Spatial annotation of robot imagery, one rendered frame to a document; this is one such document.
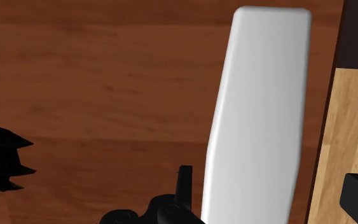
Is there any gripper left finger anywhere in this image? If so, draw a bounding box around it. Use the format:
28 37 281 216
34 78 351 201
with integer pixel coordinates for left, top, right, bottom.
99 165 205 224

